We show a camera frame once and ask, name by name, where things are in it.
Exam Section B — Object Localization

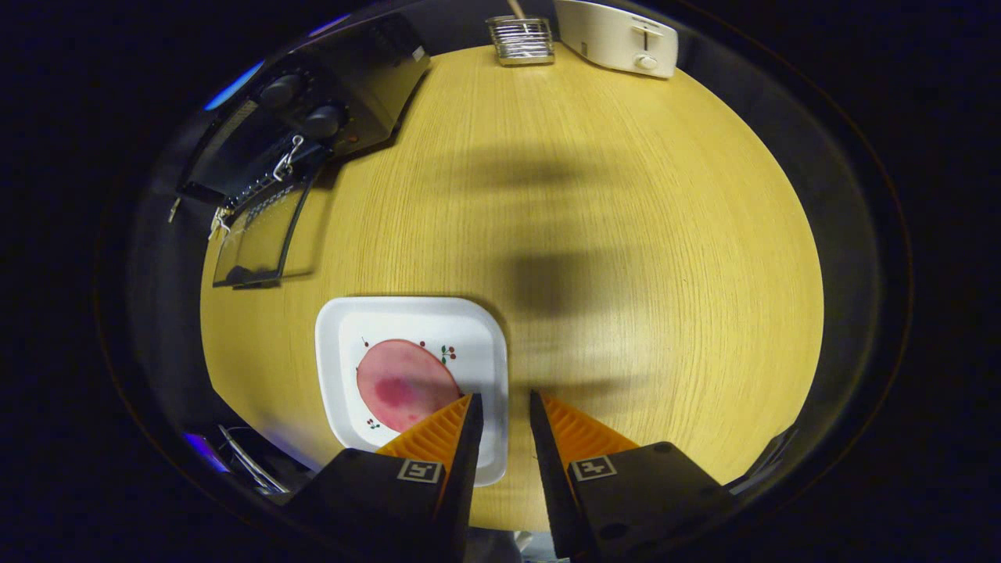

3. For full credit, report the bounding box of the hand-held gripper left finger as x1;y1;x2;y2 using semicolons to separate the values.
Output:
282;393;484;563

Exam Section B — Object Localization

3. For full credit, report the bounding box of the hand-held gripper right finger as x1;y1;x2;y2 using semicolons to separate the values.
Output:
529;389;736;563

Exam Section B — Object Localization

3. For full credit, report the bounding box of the pink ham slice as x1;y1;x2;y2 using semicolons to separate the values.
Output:
357;339;464;434

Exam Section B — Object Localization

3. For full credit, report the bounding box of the white square plate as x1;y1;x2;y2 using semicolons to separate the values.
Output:
315;296;510;487

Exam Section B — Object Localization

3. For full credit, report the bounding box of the black toaster oven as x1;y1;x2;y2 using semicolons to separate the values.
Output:
178;12;432;289

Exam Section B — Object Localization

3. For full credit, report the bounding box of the white bread toaster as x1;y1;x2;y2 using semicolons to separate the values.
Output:
554;0;680;79

